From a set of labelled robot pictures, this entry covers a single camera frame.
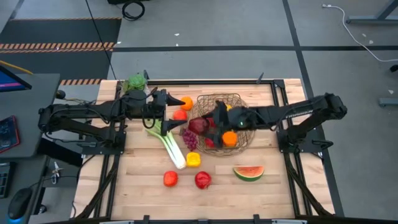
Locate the black keyboard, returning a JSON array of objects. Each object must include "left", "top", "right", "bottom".
[{"left": 0, "top": 161, "right": 16, "bottom": 199}]

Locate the gold wire basket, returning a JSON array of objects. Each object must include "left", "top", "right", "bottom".
[{"left": 195, "top": 92, "right": 249, "bottom": 149}]

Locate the silver carabiner clip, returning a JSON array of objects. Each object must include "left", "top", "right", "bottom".
[{"left": 51, "top": 161, "right": 65, "bottom": 185}]

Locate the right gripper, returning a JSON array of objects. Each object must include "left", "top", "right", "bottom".
[{"left": 201, "top": 101, "right": 254, "bottom": 147}]

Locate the coiled black cable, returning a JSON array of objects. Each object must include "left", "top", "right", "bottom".
[{"left": 121, "top": 1, "right": 146, "bottom": 22}]

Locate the grey side desk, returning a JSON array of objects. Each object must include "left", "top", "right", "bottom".
[{"left": 0, "top": 155, "right": 50, "bottom": 224}]

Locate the green and white leek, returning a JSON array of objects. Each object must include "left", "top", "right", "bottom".
[{"left": 146, "top": 119, "right": 187, "bottom": 170}]

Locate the long black hanging cable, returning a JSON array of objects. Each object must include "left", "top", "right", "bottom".
[{"left": 85, "top": 0, "right": 118, "bottom": 82}]

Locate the white floor cable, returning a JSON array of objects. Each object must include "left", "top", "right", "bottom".
[{"left": 322, "top": 3, "right": 398, "bottom": 63}]

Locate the yellow bell pepper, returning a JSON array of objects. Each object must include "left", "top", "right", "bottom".
[{"left": 185, "top": 151, "right": 202, "bottom": 169}]

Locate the red patterned tablet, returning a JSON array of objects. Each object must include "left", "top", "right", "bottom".
[{"left": 0, "top": 115, "right": 21, "bottom": 154}]

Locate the computer monitor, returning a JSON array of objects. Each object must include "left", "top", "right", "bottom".
[{"left": 0, "top": 65, "right": 33, "bottom": 93}]

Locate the succulent in white patterned pot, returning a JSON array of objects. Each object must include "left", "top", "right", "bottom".
[{"left": 122, "top": 73, "right": 153, "bottom": 103}]

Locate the orange fruit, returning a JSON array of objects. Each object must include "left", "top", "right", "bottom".
[
  {"left": 180, "top": 96, "right": 194, "bottom": 111},
  {"left": 222, "top": 130, "right": 239, "bottom": 147}
]

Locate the black computer mouse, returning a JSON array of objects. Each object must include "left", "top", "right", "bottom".
[{"left": 7, "top": 187, "right": 33, "bottom": 221}]

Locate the grey table leg frame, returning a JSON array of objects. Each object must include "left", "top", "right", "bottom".
[{"left": 345, "top": 0, "right": 398, "bottom": 25}]

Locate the black hazard-striped floor mat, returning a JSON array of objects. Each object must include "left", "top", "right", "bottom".
[{"left": 0, "top": 17, "right": 123, "bottom": 86}]

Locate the black aluminium table frame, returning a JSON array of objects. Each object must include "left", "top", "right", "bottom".
[{"left": 70, "top": 79, "right": 336, "bottom": 224}]

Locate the grey table foot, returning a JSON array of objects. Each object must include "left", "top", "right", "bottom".
[{"left": 378, "top": 97, "right": 398, "bottom": 107}]

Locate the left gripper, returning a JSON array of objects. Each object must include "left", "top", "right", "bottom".
[{"left": 143, "top": 89, "right": 188, "bottom": 137}]

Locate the yellow cable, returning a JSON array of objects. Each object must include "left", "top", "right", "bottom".
[{"left": 0, "top": 60, "right": 34, "bottom": 75}]

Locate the dark grey desk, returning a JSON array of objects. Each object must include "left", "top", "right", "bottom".
[{"left": 0, "top": 73, "right": 62, "bottom": 159}]

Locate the watermelon slice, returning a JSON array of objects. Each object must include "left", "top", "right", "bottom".
[{"left": 232, "top": 165, "right": 266, "bottom": 183}]

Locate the purple grape bunch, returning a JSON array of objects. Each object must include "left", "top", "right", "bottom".
[{"left": 180, "top": 128, "right": 199, "bottom": 152}]

